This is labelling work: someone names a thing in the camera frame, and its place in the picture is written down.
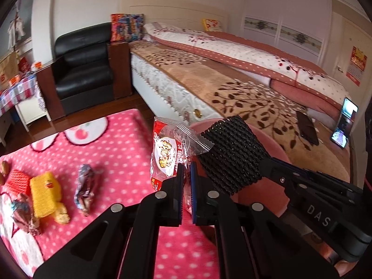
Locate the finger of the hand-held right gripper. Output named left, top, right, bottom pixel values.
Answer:
left=260, top=160, right=309, bottom=192
left=270, top=157, right=364, bottom=194

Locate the red gift bag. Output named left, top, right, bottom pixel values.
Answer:
left=18, top=57, right=31, bottom=73

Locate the pink plastic bucket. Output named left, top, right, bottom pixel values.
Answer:
left=188, top=118, right=323, bottom=243

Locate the black leather armchair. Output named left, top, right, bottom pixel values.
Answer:
left=54, top=22, right=115, bottom=116

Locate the yellow bread piece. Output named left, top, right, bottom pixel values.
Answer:
left=52, top=206, right=71, bottom=225

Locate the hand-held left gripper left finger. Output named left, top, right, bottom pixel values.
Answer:
left=33, top=164, right=186, bottom=279

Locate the checkered tablecloth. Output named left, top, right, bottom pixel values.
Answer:
left=0, top=71, right=40, bottom=114

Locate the yellow foam fruit net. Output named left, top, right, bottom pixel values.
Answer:
left=29, top=171, right=63, bottom=218

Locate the black smartphone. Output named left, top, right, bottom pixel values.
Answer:
left=296, top=111, right=319, bottom=146

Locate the crumpled colourful candy wrapper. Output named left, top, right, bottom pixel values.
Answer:
left=11, top=193, right=41, bottom=236

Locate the yellow floral pillow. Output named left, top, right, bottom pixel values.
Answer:
left=203, top=19, right=224, bottom=32

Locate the red wall calendar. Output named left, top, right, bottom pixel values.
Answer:
left=346, top=46, right=366, bottom=86

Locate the bed with floral blanket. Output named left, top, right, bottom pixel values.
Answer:
left=129, top=39, right=353, bottom=183

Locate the black foam fruit net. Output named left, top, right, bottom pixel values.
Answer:
left=198, top=115, right=271, bottom=196

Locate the white hanging garment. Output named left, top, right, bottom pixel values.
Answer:
left=7, top=13, right=25, bottom=48

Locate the white quilted mattress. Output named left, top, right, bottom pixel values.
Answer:
left=130, top=55, right=221, bottom=125

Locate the red foam fruit net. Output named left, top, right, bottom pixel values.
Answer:
left=6, top=169, right=31, bottom=195

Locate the smartphone with lit screen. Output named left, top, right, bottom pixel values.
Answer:
left=330, top=97, right=359, bottom=149

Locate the cream bed headboard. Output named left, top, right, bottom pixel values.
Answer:
left=120, top=0, right=230, bottom=34

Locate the white wardrobe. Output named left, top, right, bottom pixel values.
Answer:
left=240, top=0, right=333, bottom=67

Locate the white table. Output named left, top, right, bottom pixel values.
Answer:
left=0, top=99, right=51, bottom=147

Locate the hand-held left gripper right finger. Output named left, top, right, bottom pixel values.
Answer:
left=190, top=163, right=340, bottom=279

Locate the brown wooden side cabinet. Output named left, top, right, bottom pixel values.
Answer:
left=108, top=41, right=133, bottom=100
left=35, top=56, right=64, bottom=120

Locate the colourful printed cushion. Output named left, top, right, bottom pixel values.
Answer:
left=110, top=13, right=145, bottom=43

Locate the brown paper bag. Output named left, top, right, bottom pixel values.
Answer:
left=0, top=52, right=19, bottom=83

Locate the crumpled silver foil wrapper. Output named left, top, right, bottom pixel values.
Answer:
left=74, top=164, right=96, bottom=217

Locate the clear red yellow snack bag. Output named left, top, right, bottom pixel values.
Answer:
left=149, top=116, right=214, bottom=213

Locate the pink polka dot blanket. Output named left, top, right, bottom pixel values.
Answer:
left=0, top=109, right=224, bottom=279

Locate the cream door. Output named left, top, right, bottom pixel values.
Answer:
left=325, top=12, right=372, bottom=93

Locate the white pink dotted quilt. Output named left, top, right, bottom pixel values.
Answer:
left=144, top=22, right=353, bottom=114

